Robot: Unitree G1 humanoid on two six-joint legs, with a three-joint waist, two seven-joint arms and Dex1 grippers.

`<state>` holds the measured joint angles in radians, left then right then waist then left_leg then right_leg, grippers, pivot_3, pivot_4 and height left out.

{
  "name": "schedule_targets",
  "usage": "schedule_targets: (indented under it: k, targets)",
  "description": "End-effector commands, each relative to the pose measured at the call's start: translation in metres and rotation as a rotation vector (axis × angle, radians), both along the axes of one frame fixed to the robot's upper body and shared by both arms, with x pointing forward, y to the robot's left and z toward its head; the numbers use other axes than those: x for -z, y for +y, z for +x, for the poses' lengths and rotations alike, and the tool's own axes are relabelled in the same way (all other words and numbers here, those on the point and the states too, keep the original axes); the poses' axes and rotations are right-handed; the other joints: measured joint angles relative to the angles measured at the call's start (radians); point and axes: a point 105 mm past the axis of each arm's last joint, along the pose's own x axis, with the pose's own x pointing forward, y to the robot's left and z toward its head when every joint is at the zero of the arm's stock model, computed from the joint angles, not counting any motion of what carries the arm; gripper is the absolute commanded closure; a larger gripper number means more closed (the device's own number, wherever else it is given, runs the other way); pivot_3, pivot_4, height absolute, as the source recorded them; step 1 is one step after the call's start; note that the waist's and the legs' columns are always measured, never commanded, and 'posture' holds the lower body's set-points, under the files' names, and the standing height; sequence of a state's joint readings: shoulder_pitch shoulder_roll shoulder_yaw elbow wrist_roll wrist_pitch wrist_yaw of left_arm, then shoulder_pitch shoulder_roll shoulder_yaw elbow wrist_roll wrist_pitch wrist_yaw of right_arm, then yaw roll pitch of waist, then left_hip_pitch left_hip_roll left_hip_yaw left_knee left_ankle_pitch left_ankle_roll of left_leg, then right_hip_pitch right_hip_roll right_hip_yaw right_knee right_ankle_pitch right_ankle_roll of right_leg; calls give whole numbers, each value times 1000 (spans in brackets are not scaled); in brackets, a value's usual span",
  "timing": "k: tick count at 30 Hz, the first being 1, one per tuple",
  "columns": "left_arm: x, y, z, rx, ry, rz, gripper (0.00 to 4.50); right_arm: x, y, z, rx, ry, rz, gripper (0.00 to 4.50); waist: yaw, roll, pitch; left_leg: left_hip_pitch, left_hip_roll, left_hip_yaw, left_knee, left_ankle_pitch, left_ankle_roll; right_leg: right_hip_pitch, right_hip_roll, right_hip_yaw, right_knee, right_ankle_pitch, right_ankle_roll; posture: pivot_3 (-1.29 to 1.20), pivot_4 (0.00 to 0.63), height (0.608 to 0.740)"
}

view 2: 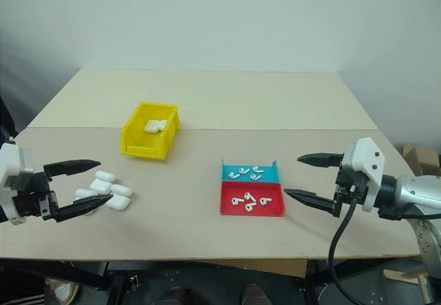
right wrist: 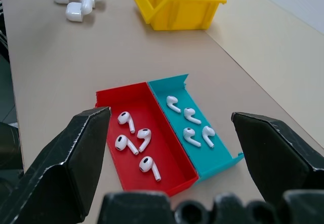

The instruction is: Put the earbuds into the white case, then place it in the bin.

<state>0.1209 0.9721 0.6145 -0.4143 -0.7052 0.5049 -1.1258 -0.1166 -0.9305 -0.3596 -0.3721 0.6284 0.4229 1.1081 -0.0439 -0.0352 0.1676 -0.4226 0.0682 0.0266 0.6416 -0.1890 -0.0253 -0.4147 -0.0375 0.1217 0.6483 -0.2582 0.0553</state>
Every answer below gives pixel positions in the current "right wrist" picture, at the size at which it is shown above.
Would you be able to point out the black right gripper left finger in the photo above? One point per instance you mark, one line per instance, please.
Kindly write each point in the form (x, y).
(58, 168)

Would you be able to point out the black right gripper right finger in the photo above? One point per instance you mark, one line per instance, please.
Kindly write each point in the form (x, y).
(276, 155)

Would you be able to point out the yellow plastic bin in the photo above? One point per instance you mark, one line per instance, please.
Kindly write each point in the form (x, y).
(177, 5)

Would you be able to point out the white earbud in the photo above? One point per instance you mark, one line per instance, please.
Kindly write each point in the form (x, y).
(125, 119)
(172, 101)
(122, 143)
(208, 133)
(190, 114)
(189, 135)
(148, 165)
(144, 135)

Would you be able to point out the teal plastic tray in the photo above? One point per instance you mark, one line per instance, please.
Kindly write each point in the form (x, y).
(195, 123)

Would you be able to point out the red plastic tray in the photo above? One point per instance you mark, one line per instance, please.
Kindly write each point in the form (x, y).
(154, 143)

